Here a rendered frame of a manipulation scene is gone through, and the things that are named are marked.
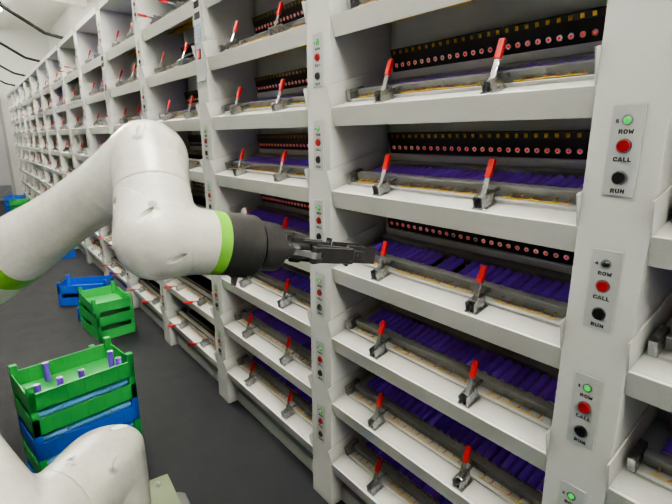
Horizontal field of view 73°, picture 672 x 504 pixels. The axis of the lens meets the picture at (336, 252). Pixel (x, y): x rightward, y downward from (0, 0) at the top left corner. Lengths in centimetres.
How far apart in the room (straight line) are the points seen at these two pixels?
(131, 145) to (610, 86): 65
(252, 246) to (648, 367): 60
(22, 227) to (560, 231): 82
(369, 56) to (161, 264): 83
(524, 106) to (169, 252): 58
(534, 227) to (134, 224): 60
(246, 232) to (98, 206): 22
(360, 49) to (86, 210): 76
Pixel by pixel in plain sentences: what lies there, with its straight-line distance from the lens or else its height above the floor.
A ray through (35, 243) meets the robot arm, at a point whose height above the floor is 93.
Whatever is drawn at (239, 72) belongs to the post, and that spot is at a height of 131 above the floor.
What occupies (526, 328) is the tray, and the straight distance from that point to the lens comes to 87.
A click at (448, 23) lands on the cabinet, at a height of 133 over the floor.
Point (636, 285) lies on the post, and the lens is 76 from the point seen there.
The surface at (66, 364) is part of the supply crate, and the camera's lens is 181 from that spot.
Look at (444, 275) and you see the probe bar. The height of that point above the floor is 79.
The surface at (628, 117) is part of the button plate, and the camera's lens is 74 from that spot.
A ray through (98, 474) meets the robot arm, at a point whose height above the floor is 56.
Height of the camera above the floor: 108
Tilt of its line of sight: 14 degrees down
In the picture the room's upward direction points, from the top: straight up
